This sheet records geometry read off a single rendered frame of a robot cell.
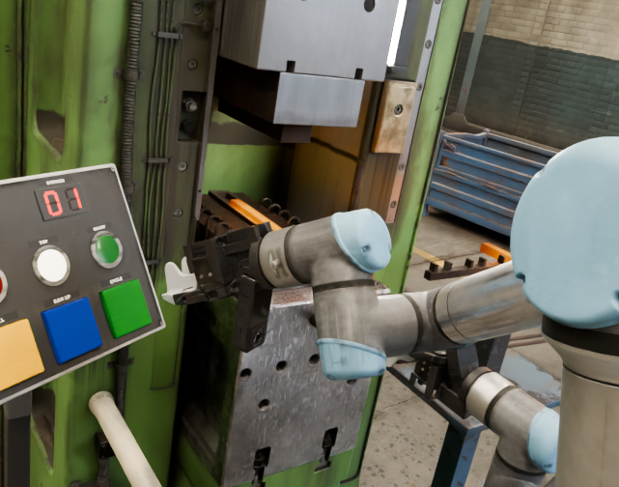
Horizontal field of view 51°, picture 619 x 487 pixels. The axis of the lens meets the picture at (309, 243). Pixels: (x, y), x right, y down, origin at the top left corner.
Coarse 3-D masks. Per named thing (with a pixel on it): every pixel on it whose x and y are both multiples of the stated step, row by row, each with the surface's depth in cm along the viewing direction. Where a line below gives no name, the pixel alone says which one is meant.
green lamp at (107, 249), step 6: (102, 240) 98; (108, 240) 99; (114, 240) 100; (96, 246) 97; (102, 246) 98; (108, 246) 99; (114, 246) 100; (96, 252) 97; (102, 252) 98; (108, 252) 98; (114, 252) 99; (102, 258) 97; (108, 258) 98; (114, 258) 99
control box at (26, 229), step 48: (0, 192) 86; (96, 192) 99; (0, 240) 85; (48, 240) 91; (96, 240) 97; (48, 288) 89; (96, 288) 96; (144, 288) 103; (48, 336) 88; (144, 336) 102
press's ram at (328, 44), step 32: (224, 0) 122; (256, 0) 112; (288, 0) 112; (320, 0) 116; (352, 0) 119; (384, 0) 123; (224, 32) 123; (256, 32) 113; (288, 32) 115; (320, 32) 118; (352, 32) 122; (384, 32) 126; (256, 64) 114; (288, 64) 120; (320, 64) 121; (352, 64) 125; (384, 64) 129
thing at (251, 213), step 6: (234, 204) 158; (240, 204) 157; (246, 204) 158; (240, 210) 155; (246, 210) 154; (252, 210) 154; (252, 216) 151; (258, 216) 150; (264, 216) 151; (258, 222) 149; (270, 222) 148; (276, 228) 145
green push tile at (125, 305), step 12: (108, 288) 98; (120, 288) 98; (132, 288) 100; (108, 300) 96; (120, 300) 98; (132, 300) 100; (144, 300) 102; (108, 312) 96; (120, 312) 98; (132, 312) 100; (144, 312) 101; (120, 324) 97; (132, 324) 99; (144, 324) 101; (120, 336) 97
